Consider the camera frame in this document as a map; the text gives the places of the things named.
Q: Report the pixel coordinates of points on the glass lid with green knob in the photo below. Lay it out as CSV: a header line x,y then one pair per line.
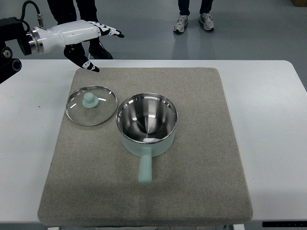
x,y
91,105

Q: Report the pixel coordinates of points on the grey felt mat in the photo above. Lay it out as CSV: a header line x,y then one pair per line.
x,y
199,181

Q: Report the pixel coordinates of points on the black control panel strip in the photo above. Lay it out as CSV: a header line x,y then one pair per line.
x,y
284,224

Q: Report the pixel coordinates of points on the mint green saucepan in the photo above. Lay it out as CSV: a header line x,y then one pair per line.
x,y
147,123

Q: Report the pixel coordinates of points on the person in black boots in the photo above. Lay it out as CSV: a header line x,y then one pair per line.
x,y
64,12

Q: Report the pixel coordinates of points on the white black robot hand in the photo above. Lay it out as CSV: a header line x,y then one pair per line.
x,y
44,40

